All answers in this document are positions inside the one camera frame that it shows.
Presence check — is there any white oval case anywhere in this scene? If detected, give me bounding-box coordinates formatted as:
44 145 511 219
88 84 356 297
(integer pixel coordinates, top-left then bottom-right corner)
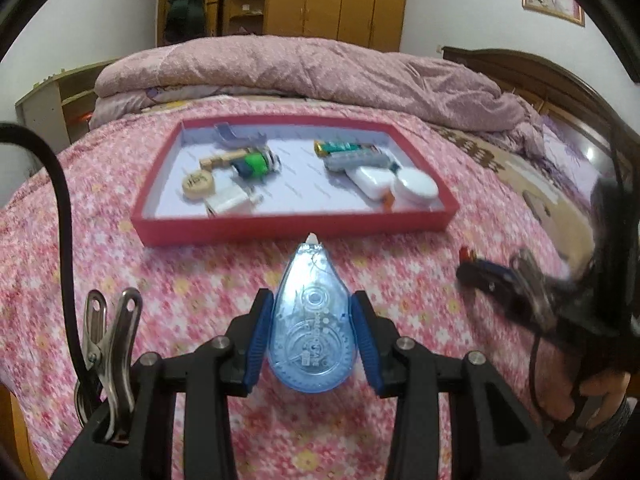
348 167 401 203

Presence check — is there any wooden shelf unit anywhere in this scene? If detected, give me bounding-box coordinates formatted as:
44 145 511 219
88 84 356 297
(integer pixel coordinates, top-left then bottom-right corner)
15 59 118 151

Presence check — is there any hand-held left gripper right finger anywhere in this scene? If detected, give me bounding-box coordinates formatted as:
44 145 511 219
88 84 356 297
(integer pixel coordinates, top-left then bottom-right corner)
350 290 571 480

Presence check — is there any green toy figure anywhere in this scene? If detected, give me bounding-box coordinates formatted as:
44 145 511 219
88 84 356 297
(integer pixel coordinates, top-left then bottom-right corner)
232 145 281 181

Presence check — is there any pink folded quilt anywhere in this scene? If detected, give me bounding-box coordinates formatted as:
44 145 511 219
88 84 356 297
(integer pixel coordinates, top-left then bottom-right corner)
94 35 546 146

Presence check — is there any round wooden chess piece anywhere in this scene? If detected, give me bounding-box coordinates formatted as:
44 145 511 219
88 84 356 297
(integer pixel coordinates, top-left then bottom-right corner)
181 170 217 201

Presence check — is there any purple pillow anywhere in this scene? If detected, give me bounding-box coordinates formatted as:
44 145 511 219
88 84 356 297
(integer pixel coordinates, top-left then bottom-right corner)
537 110 616 201

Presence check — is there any person's right forearm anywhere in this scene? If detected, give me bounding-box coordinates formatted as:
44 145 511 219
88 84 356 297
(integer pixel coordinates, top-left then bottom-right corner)
570 400 640 480

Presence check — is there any white charger plug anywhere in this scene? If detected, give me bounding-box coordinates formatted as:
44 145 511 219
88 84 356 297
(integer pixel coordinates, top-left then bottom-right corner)
204 185 263 218

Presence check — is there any grey building block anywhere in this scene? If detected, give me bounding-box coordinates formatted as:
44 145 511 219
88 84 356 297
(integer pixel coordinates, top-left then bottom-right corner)
324 152 403 175

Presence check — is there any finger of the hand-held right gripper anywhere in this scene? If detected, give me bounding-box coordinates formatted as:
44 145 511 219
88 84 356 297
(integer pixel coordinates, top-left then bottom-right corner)
456 264 521 311
460 247 516 281

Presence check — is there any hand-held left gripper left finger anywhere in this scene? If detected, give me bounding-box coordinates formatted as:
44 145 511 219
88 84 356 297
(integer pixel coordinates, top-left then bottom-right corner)
50 287 276 480

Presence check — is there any person's right hand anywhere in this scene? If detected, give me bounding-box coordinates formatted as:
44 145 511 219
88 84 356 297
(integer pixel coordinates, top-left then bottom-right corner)
547 367 631 433

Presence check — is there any blue correction tape dispenser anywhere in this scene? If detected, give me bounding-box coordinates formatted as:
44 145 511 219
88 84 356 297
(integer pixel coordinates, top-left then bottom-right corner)
268 232 358 393

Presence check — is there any white-capped orange bottle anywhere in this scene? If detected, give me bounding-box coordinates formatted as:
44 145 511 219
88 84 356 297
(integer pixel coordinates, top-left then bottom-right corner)
381 170 440 209

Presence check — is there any notched wooden stick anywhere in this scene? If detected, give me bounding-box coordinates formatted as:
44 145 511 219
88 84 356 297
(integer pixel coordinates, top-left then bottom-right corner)
199 147 251 171

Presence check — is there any black cable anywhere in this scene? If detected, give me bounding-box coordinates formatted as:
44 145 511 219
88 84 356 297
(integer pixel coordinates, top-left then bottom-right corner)
529 332 591 433
0 122 96 396

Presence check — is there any dark wooden headboard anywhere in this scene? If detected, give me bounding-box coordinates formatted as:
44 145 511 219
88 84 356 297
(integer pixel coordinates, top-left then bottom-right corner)
442 46 640 186

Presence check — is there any red shallow cardboard box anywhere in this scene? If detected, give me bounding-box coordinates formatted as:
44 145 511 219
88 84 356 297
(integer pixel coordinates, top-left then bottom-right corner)
131 115 461 247

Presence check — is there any metal spring clip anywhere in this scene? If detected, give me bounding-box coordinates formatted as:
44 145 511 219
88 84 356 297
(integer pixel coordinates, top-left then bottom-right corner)
75 287 143 448

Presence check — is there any blue plastic hook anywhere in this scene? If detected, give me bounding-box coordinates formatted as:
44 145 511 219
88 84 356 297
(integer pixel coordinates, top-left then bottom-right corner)
214 122 267 150

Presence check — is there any dark hanging jacket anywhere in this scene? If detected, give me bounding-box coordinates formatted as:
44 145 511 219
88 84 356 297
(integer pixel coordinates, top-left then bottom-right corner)
166 0 206 46

